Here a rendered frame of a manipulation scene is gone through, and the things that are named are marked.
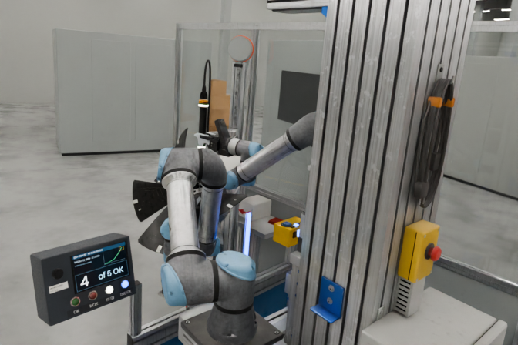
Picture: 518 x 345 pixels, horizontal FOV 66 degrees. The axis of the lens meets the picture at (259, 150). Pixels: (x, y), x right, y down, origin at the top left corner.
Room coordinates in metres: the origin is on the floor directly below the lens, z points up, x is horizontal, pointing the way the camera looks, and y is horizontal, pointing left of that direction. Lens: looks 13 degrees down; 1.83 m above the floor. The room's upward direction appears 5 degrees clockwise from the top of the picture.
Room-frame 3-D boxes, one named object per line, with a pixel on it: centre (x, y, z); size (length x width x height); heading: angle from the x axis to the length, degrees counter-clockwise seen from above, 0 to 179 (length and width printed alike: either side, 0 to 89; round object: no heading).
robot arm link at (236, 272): (1.06, 0.05, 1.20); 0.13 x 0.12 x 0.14; 108
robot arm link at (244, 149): (1.70, 0.04, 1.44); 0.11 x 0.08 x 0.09; 56
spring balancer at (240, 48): (2.57, 0.16, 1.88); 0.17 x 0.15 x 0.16; 46
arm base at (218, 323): (1.06, 0.04, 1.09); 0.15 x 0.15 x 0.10
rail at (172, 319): (1.54, 0.08, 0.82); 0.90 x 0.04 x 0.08; 136
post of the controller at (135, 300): (1.23, 0.38, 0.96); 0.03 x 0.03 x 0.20; 46
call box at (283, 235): (1.82, -0.19, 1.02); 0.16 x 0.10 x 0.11; 136
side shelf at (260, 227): (2.34, -0.03, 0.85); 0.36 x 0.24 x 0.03; 46
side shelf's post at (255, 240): (2.34, -0.03, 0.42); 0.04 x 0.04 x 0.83; 46
